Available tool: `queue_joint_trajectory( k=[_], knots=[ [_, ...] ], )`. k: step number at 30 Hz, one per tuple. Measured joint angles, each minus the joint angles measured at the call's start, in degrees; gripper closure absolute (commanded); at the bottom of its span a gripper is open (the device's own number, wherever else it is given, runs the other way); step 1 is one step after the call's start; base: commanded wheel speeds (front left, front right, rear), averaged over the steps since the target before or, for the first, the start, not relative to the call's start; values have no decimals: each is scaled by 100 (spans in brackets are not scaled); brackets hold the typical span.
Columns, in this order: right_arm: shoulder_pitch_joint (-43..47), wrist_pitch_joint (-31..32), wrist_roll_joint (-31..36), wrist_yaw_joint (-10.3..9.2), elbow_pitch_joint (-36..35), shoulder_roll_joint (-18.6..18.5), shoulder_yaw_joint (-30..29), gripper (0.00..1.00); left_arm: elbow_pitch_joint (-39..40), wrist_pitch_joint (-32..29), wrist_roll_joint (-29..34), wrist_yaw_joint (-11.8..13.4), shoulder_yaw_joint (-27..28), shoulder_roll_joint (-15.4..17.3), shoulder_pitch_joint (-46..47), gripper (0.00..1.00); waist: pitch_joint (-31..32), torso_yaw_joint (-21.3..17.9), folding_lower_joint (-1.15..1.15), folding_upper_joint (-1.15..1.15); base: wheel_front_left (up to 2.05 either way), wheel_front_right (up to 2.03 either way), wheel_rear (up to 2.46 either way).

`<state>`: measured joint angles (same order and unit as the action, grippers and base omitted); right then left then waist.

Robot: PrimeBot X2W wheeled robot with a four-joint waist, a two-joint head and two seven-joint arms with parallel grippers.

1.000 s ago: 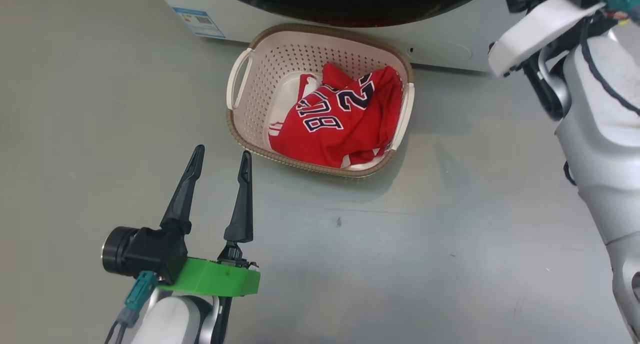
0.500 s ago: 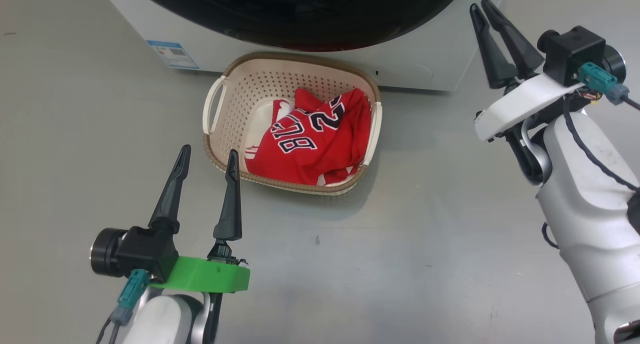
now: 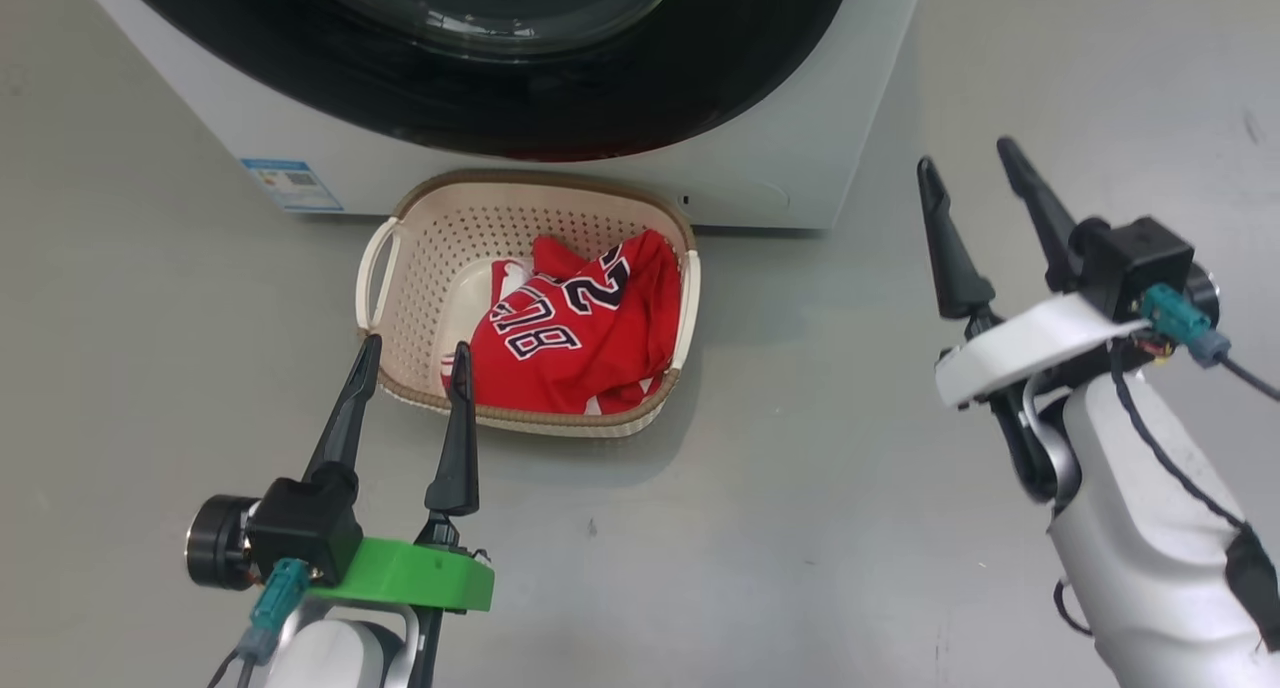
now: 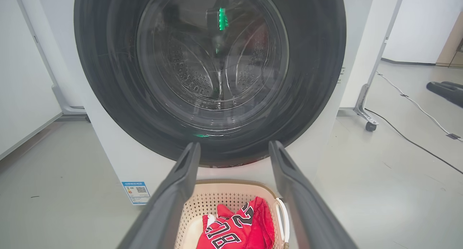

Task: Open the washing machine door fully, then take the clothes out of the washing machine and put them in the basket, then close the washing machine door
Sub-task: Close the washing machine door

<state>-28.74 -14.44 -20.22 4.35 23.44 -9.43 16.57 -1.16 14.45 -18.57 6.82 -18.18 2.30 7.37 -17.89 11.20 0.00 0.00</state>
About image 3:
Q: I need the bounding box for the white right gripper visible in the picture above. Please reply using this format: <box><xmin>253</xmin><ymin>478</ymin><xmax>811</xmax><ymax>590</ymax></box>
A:
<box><xmin>916</xmin><ymin>135</ymin><xmax>1153</xmax><ymax>411</ymax></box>

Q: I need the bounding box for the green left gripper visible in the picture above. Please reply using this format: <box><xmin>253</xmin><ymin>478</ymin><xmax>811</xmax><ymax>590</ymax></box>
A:
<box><xmin>184</xmin><ymin>333</ymin><xmax>496</xmax><ymax>614</ymax></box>

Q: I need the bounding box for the red jersey numbered 78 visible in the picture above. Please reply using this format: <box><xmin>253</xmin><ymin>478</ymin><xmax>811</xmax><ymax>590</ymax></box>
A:
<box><xmin>441</xmin><ymin>229</ymin><xmax>684</xmax><ymax>417</ymax></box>

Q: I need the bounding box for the black glass washing machine door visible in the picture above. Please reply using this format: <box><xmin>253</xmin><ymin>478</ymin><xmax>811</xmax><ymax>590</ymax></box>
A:
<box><xmin>105</xmin><ymin>0</ymin><xmax>857</xmax><ymax>163</ymax></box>

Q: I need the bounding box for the cream perforated laundry basket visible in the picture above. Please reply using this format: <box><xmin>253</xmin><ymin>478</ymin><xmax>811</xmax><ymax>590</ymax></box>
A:
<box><xmin>354</xmin><ymin>169</ymin><xmax>702</xmax><ymax>440</ymax></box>

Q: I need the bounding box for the white front-load washing machine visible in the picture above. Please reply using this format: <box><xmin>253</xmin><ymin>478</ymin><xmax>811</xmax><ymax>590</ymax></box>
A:
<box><xmin>68</xmin><ymin>0</ymin><xmax>929</xmax><ymax>232</ymax></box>

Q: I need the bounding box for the blue energy label sticker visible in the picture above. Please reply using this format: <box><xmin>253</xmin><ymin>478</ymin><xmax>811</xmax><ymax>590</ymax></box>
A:
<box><xmin>240</xmin><ymin>157</ymin><xmax>345</xmax><ymax>215</ymax></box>

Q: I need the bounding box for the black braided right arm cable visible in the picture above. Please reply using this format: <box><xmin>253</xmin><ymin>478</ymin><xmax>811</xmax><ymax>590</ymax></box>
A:
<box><xmin>1052</xmin><ymin>346</ymin><xmax>1280</xmax><ymax>651</ymax></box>

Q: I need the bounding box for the teal right camera connector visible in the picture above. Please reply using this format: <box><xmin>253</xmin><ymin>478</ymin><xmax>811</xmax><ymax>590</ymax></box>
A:
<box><xmin>1139</xmin><ymin>283</ymin><xmax>1232</xmax><ymax>370</ymax></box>

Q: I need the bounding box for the teal camera connector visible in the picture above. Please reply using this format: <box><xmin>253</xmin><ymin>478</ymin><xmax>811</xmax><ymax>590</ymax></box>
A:
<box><xmin>1139</xmin><ymin>283</ymin><xmax>1232</xmax><ymax>370</ymax></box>
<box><xmin>236</xmin><ymin>557</ymin><xmax>312</xmax><ymax>667</ymax></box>

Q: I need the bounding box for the teal left camera connector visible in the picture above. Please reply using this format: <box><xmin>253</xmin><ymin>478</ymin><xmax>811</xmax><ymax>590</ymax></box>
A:
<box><xmin>236</xmin><ymin>557</ymin><xmax>312</xmax><ymax>667</ymax></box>

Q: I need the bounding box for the black right camera cable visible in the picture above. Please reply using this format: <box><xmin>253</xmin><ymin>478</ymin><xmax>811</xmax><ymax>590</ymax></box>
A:
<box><xmin>1220</xmin><ymin>352</ymin><xmax>1280</xmax><ymax>405</ymax></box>

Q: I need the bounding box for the black camera cable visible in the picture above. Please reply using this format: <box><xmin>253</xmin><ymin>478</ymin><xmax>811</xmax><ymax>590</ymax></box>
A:
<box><xmin>1220</xmin><ymin>352</ymin><xmax>1280</xmax><ymax>405</ymax></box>
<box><xmin>204</xmin><ymin>648</ymin><xmax>257</xmax><ymax>688</ymax></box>

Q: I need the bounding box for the black left camera cable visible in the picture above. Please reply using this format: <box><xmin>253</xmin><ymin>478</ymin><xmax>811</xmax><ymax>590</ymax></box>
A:
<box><xmin>204</xmin><ymin>648</ymin><xmax>257</xmax><ymax>688</ymax></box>

